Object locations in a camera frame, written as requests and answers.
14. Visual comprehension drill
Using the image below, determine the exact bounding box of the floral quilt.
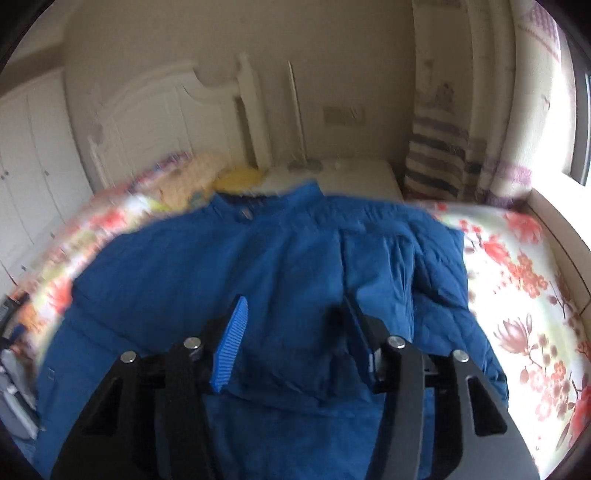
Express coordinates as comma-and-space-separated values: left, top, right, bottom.
9, 152, 591, 476

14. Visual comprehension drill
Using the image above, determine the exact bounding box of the grey cloth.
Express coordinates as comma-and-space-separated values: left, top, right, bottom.
0, 348, 38, 439

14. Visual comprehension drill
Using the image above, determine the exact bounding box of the printed striped curtain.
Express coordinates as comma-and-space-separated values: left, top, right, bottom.
404, 0, 579, 209

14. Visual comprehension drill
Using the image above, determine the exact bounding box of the beige pillow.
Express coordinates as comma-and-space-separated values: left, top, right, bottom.
156, 154, 228, 209

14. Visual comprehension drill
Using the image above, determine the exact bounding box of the blue padded jacket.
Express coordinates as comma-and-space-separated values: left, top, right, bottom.
34, 181, 509, 480

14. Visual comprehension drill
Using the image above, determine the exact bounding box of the yellow pillow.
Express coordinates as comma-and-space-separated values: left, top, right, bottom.
213, 167, 265, 193

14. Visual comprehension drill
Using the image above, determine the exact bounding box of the white nightstand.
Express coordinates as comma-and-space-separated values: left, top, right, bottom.
263, 159, 403, 202

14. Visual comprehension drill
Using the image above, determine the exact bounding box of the white floor lamp pole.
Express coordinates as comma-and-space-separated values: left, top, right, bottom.
285, 60, 309, 168

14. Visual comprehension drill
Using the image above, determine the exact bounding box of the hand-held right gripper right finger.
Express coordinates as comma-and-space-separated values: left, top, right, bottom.
344, 295, 541, 480

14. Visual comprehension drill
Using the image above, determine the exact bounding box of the window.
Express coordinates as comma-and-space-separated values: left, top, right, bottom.
561, 23, 591, 186

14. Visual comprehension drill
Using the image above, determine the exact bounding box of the white wardrobe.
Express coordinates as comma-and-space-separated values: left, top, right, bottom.
0, 69, 94, 292

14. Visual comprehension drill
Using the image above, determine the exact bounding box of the white bed headboard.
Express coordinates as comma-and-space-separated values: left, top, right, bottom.
85, 53, 273, 191

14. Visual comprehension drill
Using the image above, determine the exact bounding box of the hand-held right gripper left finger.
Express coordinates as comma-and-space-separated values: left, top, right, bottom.
50, 295, 250, 480

